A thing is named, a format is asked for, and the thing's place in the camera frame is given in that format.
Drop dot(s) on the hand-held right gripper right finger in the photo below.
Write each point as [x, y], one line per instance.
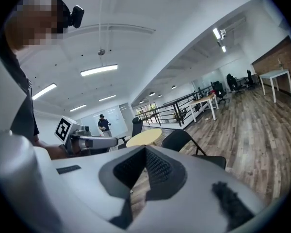
[196, 203]

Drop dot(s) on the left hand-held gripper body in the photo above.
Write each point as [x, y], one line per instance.
[65, 130]

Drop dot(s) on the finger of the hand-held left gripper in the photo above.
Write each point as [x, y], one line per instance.
[99, 142]

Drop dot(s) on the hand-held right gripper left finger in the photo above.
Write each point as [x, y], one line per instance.
[99, 178]

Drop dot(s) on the black folding chair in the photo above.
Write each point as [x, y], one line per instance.
[177, 139]

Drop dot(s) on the person's left forearm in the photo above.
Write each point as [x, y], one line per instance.
[51, 151]

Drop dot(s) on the black mesh office chair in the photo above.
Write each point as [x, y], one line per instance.
[137, 127]

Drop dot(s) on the long ceiling light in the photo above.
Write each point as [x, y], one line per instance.
[99, 70]
[223, 49]
[216, 33]
[77, 108]
[107, 98]
[44, 91]

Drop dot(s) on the person's black shirt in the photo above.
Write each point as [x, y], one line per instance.
[24, 115]

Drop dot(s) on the round yellow wooden table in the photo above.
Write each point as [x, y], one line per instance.
[144, 136]

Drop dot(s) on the large glass window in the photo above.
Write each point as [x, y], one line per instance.
[150, 107]

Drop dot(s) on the black metal railing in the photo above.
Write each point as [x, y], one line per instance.
[179, 115]

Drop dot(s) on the round metal ceiling fixture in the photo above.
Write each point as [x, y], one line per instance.
[101, 52]

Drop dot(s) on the white table with wooden top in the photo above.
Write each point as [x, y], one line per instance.
[202, 100]

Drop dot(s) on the person's head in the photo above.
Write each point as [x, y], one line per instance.
[36, 23]

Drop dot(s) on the white narrow table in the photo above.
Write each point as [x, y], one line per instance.
[274, 73]

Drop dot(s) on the small vase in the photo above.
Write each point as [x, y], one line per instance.
[279, 64]

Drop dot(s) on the black head-mounted camera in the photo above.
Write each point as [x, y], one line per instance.
[77, 16]

